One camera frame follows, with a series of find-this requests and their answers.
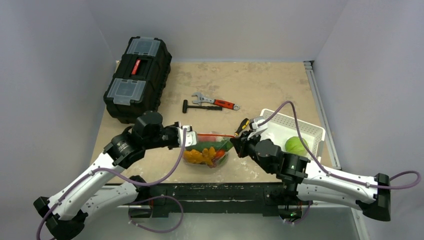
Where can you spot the red-handled adjustable wrench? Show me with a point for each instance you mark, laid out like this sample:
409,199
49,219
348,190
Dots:
218,102

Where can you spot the black T-handle tool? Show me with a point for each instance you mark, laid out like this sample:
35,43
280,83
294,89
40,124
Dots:
186,106

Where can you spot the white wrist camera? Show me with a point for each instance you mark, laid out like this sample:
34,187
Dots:
257,126
187,137

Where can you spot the green cucumber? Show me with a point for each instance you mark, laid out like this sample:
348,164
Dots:
224,145

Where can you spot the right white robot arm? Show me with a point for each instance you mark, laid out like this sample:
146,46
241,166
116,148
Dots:
314,182

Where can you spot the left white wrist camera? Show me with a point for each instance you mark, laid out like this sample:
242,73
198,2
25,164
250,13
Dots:
187,137

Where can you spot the red pink fruit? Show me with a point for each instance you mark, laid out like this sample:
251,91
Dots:
208,138

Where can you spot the clear orange-zip bag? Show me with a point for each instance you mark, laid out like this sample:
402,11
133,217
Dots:
207,156

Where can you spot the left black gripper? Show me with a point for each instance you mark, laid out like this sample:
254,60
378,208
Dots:
174,128

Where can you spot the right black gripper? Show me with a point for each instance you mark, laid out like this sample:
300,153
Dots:
243,144

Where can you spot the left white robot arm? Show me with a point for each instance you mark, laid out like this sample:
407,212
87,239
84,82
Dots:
102,184

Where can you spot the black plastic toolbox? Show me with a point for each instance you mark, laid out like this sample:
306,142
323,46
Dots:
139,79

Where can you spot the orange carrot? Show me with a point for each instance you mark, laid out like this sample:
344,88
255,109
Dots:
219,154

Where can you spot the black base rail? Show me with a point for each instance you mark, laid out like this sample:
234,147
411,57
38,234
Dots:
270,199

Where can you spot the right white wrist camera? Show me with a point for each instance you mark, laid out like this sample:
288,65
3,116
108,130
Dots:
257,126

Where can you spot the green lettuce leaf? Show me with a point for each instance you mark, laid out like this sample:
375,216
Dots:
294,146

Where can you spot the black yellow-handled screwdriver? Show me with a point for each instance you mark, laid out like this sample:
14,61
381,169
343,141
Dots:
244,123

